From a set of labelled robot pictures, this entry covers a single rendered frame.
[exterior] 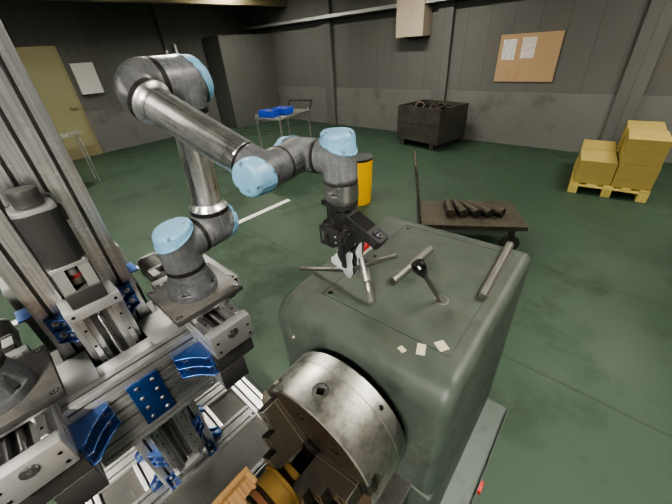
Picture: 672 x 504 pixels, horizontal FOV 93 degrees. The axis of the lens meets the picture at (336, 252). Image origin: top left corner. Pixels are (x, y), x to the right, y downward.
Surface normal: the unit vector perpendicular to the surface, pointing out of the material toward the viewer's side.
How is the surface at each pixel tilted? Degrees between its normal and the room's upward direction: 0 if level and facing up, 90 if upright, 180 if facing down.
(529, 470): 0
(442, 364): 0
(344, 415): 25
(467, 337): 0
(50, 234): 90
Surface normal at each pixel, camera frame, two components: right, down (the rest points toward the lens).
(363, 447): 0.53, -0.34
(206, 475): -0.07, -0.84
